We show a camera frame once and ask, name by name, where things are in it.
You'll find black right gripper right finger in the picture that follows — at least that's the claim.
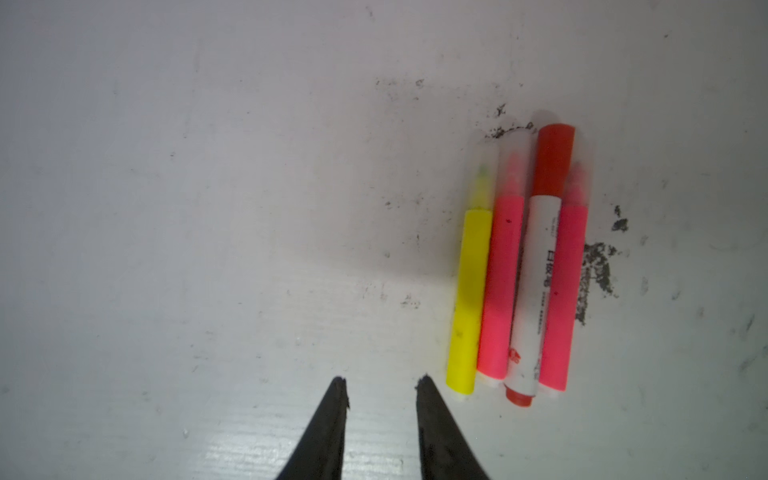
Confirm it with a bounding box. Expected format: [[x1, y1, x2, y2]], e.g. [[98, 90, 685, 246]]
[[416, 375, 489, 480]]

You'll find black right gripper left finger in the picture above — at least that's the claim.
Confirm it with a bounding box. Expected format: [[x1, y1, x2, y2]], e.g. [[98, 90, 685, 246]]
[[277, 376, 349, 480]]

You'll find pink highlighter pen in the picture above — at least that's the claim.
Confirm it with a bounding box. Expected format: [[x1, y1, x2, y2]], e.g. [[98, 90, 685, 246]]
[[477, 129, 532, 386]]

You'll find red highlighter pen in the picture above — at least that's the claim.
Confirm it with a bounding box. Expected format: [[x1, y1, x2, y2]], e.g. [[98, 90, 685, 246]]
[[539, 161, 592, 392]]

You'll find yellow highlighter pen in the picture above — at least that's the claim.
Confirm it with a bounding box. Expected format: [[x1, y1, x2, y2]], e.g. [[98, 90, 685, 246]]
[[446, 161, 494, 397]]

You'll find white marker pen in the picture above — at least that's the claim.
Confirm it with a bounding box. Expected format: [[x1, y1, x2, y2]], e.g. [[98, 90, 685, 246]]
[[504, 123, 575, 408]]

